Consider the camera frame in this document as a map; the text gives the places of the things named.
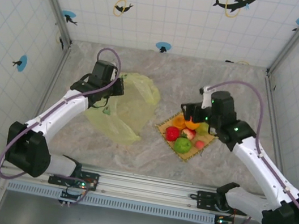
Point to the yellow-green plastic bag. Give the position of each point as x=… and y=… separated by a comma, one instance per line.
x=137, y=101

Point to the fish on blue oval sticker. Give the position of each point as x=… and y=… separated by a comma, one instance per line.
x=23, y=63

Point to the green apple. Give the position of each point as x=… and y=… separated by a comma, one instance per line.
x=182, y=145

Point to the flat black animal sticker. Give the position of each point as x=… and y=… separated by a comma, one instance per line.
x=229, y=61

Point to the seal on blue circle sticker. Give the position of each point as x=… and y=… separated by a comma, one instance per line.
x=163, y=46

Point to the aluminium front rail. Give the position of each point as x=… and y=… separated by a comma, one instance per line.
x=148, y=186

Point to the shark on blue circle sticker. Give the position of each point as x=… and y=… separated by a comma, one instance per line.
x=68, y=15

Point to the small pink fruit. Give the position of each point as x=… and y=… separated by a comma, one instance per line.
x=199, y=145

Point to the yellow-orange fruit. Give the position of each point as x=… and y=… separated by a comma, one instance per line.
x=179, y=121

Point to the red apple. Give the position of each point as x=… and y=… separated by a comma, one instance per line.
x=172, y=133

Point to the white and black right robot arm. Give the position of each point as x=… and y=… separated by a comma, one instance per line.
x=266, y=169

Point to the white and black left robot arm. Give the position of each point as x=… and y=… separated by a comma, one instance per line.
x=60, y=111

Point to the aluminium corner post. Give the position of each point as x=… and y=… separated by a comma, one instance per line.
x=298, y=36
x=53, y=1

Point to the left controller board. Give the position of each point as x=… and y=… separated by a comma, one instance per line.
x=69, y=195

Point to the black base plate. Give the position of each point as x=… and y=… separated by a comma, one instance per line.
x=55, y=180
x=205, y=197

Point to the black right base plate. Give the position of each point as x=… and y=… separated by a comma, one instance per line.
x=205, y=197

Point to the woven bamboo mat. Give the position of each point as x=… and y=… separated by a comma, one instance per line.
x=185, y=156

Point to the orange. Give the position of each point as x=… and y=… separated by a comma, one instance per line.
x=191, y=125

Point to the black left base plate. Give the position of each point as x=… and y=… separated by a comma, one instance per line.
x=55, y=180

